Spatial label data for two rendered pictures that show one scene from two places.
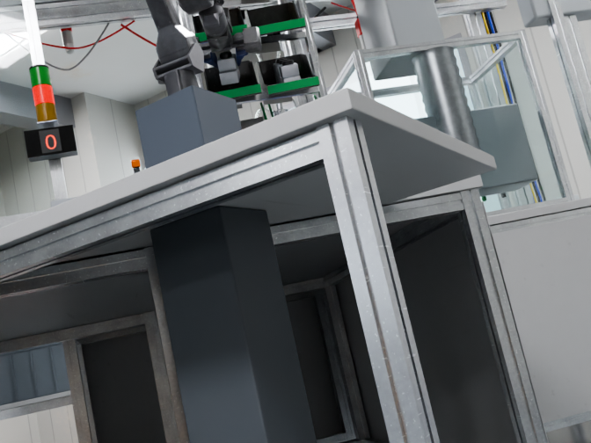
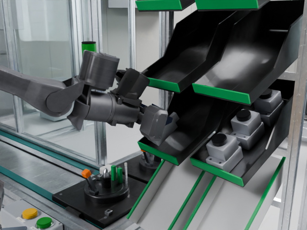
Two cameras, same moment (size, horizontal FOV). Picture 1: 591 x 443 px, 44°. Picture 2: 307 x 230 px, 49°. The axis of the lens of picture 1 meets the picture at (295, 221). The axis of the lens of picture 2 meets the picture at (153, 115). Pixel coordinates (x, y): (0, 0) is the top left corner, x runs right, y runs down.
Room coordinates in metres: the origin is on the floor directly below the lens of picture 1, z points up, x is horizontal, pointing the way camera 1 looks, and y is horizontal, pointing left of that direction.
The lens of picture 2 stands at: (1.29, -0.49, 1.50)
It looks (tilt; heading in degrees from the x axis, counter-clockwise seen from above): 16 degrees down; 53
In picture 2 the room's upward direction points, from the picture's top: straight up
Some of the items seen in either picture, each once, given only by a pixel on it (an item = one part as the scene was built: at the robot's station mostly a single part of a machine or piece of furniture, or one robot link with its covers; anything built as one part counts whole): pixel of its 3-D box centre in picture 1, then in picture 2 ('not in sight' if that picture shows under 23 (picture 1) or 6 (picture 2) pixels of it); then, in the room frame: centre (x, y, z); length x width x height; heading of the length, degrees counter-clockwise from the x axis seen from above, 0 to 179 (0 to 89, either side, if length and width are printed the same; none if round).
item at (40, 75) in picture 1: (40, 78); (89, 50); (1.81, 0.57, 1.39); 0.05 x 0.05 x 0.05
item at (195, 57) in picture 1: (177, 63); not in sight; (1.36, 0.16, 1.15); 0.09 x 0.07 x 0.06; 71
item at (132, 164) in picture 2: not in sight; (158, 154); (1.99, 0.42, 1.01); 0.24 x 0.24 x 0.13; 14
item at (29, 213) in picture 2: not in sight; (29, 214); (1.51, 0.38, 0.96); 0.04 x 0.04 x 0.02
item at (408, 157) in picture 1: (222, 214); not in sight; (1.40, 0.13, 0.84); 0.90 x 0.70 x 0.03; 62
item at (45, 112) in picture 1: (47, 114); not in sight; (1.81, 0.57, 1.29); 0.05 x 0.05 x 0.05
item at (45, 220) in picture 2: not in sight; (44, 223); (1.53, 0.32, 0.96); 0.04 x 0.04 x 0.02
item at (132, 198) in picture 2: not in sight; (107, 194); (1.74, 0.35, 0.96); 0.24 x 0.24 x 0.02; 14
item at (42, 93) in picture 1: (43, 97); not in sight; (1.81, 0.57, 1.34); 0.05 x 0.05 x 0.05
